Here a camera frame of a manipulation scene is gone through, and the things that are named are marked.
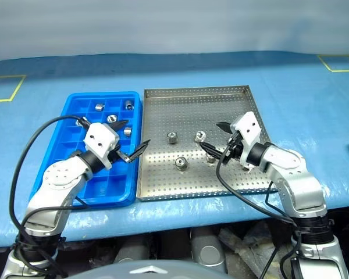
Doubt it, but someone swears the yellow tape square outline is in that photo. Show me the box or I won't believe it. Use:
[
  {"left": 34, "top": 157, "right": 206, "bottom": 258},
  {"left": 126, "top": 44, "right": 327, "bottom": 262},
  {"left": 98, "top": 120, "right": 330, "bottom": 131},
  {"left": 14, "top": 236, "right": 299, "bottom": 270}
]
[
  {"left": 317, "top": 54, "right": 349, "bottom": 73},
  {"left": 0, "top": 74, "right": 27, "bottom": 103}
]

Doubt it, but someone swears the grey rounded cylinder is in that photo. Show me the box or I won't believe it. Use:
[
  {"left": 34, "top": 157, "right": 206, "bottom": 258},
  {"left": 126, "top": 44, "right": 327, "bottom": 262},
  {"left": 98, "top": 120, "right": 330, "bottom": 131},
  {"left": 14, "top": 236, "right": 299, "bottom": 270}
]
[
  {"left": 113, "top": 235, "right": 151, "bottom": 264},
  {"left": 190, "top": 227, "right": 227, "bottom": 274}
]

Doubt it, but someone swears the perforated metal tray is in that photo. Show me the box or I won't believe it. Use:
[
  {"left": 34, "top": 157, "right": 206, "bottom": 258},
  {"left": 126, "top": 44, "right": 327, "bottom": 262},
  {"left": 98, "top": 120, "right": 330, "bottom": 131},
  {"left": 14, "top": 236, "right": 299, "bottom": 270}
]
[{"left": 136, "top": 84, "right": 280, "bottom": 202}]

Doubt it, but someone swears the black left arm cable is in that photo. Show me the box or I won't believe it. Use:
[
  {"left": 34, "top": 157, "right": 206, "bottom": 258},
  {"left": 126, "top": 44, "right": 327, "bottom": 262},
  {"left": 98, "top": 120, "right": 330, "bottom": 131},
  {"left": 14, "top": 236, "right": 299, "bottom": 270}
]
[{"left": 9, "top": 115, "right": 90, "bottom": 278}]

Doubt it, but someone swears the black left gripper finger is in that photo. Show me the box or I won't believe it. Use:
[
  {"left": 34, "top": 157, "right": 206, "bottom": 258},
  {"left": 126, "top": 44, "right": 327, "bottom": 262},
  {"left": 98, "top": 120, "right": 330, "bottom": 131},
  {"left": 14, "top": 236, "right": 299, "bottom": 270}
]
[
  {"left": 111, "top": 119, "right": 130, "bottom": 133},
  {"left": 120, "top": 139, "right": 151, "bottom": 163}
]

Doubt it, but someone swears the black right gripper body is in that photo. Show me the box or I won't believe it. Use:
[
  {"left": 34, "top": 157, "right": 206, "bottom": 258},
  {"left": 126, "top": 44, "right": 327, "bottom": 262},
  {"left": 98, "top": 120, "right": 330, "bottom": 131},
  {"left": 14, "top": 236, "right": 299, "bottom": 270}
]
[{"left": 222, "top": 132, "right": 245, "bottom": 166}]

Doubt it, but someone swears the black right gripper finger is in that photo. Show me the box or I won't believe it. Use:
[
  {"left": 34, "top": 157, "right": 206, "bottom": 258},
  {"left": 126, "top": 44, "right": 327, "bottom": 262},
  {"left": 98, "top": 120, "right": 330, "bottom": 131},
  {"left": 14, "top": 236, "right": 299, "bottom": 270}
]
[
  {"left": 201, "top": 142, "right": 226, "bottom": 160},
  {"left": 216, "top": 121, "right": 234, "bottom": 134}
]

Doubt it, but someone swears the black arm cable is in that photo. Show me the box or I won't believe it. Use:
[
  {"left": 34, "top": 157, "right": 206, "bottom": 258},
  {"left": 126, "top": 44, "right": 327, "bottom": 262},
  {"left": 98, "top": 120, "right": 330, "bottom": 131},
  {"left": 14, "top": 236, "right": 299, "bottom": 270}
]
[
  {"left": 9, "top": 115, "right": 90, "bottom": 278},
  {"left": 216, "top": 144, "right": 303, "bottom": 279}
]

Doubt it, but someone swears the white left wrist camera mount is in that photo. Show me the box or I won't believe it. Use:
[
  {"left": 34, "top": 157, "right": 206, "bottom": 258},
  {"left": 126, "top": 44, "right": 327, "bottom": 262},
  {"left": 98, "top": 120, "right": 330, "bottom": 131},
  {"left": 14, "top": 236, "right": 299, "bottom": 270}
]
[{"left": 83, "top": 123, "right": 120, "bottom": 170}]

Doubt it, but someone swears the blue plastic table cover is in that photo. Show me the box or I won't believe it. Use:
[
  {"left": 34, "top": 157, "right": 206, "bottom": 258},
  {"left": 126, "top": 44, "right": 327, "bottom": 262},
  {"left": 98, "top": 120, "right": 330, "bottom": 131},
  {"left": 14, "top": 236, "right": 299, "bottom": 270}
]
[{"left": 0, "top": 51, "right": 349, "bottom": 249}]

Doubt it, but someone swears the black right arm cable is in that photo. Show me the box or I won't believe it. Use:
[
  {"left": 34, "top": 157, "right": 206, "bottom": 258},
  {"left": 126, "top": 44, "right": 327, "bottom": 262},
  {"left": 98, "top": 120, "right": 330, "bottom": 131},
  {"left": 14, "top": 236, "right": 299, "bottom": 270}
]
[{"left": 216, "top": 144, "right": 303, "bottom": 279}]

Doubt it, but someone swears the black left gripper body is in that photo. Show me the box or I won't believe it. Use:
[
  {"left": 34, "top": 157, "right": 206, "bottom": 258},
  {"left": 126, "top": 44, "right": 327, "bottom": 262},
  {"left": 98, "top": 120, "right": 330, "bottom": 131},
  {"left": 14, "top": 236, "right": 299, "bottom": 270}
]
[{"left": 107, "top": 144, "right": 126, "bottom": 164}]

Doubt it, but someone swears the grey robot torso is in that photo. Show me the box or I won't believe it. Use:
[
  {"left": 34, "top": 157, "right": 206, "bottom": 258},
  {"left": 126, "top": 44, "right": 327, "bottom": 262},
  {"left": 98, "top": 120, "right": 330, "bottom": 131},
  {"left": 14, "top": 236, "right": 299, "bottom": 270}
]
[{"left": 72, "top": 257, "right": 230, "bottom": 279}]

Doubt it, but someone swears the blue compartment tray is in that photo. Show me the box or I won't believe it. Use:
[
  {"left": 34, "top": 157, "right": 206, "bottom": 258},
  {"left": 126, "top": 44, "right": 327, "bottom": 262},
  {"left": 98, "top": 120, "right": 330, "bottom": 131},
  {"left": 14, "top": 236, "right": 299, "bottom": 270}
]
[{"left": 30, "top": 91, "right": 143, "bottom": 208}]

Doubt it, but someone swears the grey crumpled plastic wrap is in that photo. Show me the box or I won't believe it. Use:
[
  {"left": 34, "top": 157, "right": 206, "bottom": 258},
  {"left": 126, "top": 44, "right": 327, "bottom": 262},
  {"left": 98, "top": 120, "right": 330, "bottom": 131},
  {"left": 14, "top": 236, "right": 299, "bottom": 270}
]
[{"left": 220, "top": 222, "right": 284, "bottom": 279}]

